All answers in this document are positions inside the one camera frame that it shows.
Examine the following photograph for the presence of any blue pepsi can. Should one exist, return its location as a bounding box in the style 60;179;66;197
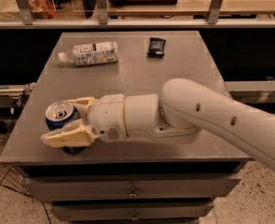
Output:
45;100;86;156

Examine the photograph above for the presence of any grey drawer cabinet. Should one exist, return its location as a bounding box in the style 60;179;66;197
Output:
0;31;250;224

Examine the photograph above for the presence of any dark blue snack packet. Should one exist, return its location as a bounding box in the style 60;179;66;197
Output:
147;37;166;58

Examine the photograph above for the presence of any clear plastic water bottle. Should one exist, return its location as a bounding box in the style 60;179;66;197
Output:
58;41;118;66

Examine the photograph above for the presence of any grey drawer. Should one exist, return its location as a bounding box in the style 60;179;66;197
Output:
21;174;241;202
51;202;213;222

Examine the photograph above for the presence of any upper grey drawer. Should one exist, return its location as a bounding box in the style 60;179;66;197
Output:
21;174;241;202

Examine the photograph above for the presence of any lower grey drawer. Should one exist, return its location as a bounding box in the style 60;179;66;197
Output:
51;202;213;222

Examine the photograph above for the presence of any metal shelf rail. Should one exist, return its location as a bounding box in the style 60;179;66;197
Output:
0;19;275;29

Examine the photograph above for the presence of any orange snack bag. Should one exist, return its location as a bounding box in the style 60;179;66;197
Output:
27;0;55;19

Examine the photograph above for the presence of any black wire rack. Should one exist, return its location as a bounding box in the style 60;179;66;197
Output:
0;167;31;197

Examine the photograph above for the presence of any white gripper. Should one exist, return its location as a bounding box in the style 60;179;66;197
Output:
41;94;127;148

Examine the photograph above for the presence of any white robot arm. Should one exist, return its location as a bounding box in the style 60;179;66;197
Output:
41;78;275;173

